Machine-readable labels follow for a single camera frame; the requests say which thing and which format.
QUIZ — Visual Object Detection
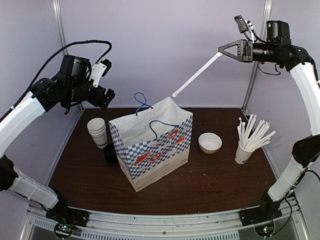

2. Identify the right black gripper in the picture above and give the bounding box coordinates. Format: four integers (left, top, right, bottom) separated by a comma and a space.
218, 39, 283, 63

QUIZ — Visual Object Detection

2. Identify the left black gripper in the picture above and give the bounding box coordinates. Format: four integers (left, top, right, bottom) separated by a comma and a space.
65, 79, 115, 109

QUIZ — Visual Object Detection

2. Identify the single white straw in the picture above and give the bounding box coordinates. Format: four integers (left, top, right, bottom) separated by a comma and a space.
171, 51, 223, 98

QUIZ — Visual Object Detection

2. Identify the checkered paper takeout bag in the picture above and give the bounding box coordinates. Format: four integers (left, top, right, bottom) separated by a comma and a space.
108, 97, 193, 192

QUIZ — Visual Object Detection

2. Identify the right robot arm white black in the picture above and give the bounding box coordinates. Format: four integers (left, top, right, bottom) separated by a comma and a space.
218, 20, 320, 221

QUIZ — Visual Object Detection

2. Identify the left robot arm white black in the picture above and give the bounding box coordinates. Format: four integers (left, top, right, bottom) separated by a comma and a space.
0, 54, 115, 222

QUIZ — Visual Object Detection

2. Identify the stack of white paper cups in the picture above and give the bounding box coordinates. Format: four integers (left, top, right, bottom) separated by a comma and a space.
86, 117, 108, 149

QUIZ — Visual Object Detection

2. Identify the stack of black cup lids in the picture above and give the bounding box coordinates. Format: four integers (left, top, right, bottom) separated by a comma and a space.
103, 144, 119, 164

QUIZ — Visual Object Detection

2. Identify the bundle of white wrapped straws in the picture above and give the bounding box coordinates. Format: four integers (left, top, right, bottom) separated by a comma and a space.
237, 114, 276, 152

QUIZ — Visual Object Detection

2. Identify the white ceramic bowl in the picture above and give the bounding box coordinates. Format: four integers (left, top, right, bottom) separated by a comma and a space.
198, 132, 223, 155

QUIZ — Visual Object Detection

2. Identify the white cup holding straws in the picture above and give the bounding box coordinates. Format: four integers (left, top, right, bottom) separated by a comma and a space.
234, 145, 253, 165

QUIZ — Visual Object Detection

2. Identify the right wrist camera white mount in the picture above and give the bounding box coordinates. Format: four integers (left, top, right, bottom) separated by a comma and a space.
234, 15, 257, 42

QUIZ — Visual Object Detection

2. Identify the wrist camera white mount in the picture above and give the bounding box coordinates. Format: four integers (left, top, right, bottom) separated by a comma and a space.
90, 59, 112, 88
234, 15, 257, 42

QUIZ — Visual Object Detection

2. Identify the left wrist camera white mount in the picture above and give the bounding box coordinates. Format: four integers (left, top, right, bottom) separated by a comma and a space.
90, 59, 112, 88

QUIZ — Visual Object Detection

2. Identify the right aluminium corner post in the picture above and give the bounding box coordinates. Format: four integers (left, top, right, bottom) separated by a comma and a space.
241, 0, 273, 114

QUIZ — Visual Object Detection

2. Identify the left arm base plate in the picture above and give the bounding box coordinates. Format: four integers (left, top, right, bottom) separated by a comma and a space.
45, 207, 90, 227

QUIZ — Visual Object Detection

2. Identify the aluminium front rail frame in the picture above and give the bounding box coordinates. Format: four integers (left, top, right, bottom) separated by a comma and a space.
21, 194, 311, 240

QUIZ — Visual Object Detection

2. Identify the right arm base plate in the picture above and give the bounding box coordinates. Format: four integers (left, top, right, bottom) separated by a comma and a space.
238, 206, 282, 227

